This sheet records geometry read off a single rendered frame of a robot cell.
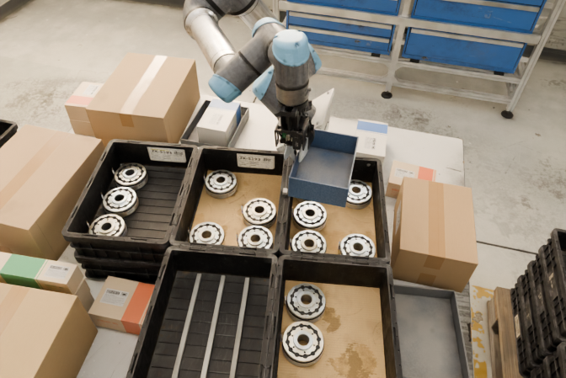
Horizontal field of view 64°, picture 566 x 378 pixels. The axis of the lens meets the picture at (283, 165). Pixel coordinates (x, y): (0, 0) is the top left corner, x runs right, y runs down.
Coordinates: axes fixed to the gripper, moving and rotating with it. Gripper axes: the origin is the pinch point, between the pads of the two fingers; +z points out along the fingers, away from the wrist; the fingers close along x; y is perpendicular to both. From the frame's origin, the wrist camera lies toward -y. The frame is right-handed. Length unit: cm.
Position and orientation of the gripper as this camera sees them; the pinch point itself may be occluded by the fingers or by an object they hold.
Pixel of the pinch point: (297, 155)
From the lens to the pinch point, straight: 120.4
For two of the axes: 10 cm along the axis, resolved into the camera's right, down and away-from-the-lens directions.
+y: -2.6, 6.8, -6.9
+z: 0.5, 7.2, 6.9
